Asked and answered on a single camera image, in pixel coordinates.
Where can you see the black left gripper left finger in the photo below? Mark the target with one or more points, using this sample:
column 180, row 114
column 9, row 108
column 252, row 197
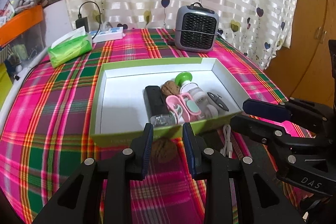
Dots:
column 78, row 199

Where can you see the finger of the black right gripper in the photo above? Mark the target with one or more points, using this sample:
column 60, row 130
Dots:
column 269, row 134
column 309, row 115

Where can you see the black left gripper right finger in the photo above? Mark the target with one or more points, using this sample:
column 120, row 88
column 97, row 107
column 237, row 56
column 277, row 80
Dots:
column 234, row 183

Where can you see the pink clip small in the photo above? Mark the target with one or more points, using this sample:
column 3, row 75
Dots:
column 191, row 106

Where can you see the brown walnut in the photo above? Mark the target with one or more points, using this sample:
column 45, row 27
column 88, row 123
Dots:
column 170, row 88
column 163, row 150

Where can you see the pink clip large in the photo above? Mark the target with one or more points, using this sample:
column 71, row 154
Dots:
column 175, row 105

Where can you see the green white suction stamp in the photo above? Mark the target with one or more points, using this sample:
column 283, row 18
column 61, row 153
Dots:
column 183, row 77

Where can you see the black rectangular device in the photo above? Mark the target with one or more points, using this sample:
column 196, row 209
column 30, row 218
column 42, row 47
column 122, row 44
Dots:
column 157, row 111

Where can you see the wooden cabinet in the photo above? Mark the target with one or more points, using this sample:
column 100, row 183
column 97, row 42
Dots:
column 303, row 71

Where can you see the plaid tablecloth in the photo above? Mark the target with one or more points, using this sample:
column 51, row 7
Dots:
column 46, row 136

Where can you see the green white open box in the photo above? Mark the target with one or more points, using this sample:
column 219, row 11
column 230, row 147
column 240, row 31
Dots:
column 119, row 112

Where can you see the grey mini heater fan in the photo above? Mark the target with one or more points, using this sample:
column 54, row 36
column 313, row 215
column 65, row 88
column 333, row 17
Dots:
column 196, row 28

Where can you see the yellow shoe box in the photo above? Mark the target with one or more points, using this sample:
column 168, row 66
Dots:
column 5, row 84

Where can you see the green tissue pack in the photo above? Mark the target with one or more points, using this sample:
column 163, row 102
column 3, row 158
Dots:
column 69, row 46

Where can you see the white power strip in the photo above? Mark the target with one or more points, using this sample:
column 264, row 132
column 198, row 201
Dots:
column 111, row 34

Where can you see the orange lidded clear bin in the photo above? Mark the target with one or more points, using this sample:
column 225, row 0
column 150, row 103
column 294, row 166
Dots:
column 21, row 37

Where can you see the black charger adapter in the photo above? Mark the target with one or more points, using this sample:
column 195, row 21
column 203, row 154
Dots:
column 82, row 22

